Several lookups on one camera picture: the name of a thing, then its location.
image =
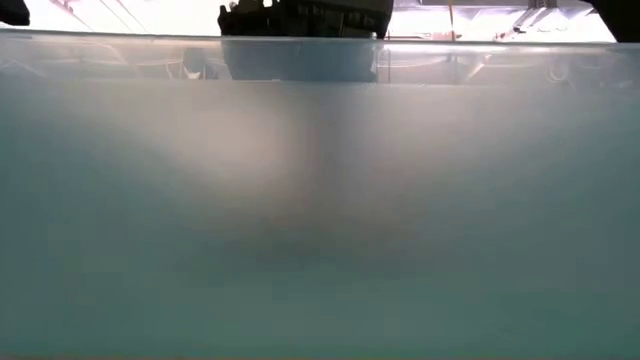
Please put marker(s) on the green translucent plastic tray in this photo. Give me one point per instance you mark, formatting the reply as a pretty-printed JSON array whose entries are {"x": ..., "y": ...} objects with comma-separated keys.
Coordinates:
[{"x": 320, "y": 200}]

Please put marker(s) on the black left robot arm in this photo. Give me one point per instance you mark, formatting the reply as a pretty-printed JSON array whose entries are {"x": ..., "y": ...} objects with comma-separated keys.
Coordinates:
[{"x": 12, "y": 10}]

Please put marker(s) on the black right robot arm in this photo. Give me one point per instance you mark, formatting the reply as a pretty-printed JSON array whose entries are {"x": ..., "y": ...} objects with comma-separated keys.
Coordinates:
[{"x": 617, "y": 17}]

